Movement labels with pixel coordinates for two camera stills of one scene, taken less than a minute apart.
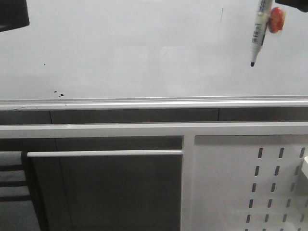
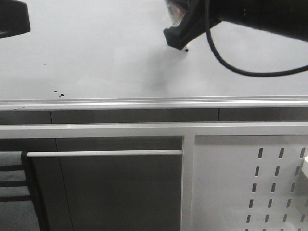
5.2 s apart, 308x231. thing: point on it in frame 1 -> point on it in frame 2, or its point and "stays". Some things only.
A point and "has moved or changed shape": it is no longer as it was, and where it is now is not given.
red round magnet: x=276 y=20 has moved or changed shape
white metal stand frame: x=186 y=130 stays
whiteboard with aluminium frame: x=152 y=55 stays
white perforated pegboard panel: x=250 y=183 stays
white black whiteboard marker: x=264 y=8 -> x=186 y=48
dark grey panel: x=109 y=193 stays
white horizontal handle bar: x=104 y=153 stays
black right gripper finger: x=301 y=5 -> x=198 y=15
